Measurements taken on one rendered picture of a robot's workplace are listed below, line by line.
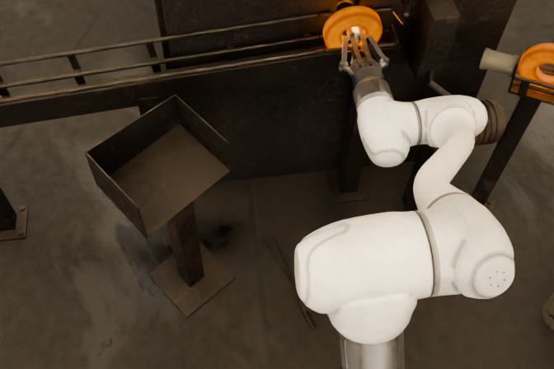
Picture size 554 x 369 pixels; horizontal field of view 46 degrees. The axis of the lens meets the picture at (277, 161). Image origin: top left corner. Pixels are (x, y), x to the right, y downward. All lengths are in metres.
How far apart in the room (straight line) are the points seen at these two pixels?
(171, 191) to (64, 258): 0.74
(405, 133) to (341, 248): 0.60
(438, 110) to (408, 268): 0.61
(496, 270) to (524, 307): 1.29
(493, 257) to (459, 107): 0.60
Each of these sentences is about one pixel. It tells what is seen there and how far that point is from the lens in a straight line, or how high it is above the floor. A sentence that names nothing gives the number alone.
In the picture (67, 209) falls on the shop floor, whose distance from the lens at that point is 2.34.
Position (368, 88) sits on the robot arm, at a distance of 1.54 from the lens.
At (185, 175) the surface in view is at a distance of 1.60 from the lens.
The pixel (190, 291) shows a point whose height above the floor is 0.01.
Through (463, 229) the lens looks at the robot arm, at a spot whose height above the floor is 1.11.
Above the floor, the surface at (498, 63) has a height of 0.69.
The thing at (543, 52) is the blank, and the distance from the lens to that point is 1.79.
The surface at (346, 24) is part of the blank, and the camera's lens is 1.68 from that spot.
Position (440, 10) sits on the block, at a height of 0.80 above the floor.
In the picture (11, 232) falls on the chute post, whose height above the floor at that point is 0.01.
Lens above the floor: 1.92
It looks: 55 degrees down
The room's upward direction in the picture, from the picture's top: 2 degrees clockwise
